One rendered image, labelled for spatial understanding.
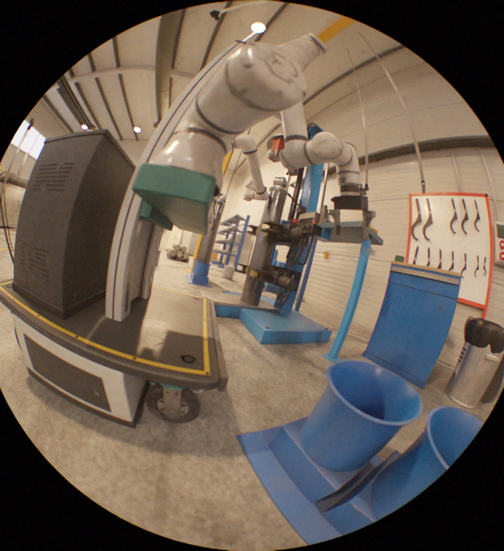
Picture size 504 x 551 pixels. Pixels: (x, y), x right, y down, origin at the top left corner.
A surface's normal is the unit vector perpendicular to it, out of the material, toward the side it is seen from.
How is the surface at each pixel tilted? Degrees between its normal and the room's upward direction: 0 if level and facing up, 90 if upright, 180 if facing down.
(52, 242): 90
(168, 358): 0
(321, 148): 117
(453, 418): 62
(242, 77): 151
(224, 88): 144
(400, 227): 90
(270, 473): 0
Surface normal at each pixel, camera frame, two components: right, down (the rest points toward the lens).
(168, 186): 0.26, 0.14
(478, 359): -0.98, -0.19
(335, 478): 0.25, -0.97
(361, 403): -0.71, -0.13
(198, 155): 0.58, -0.18
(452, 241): -0.88, -0.19
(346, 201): -0.92, 0.20
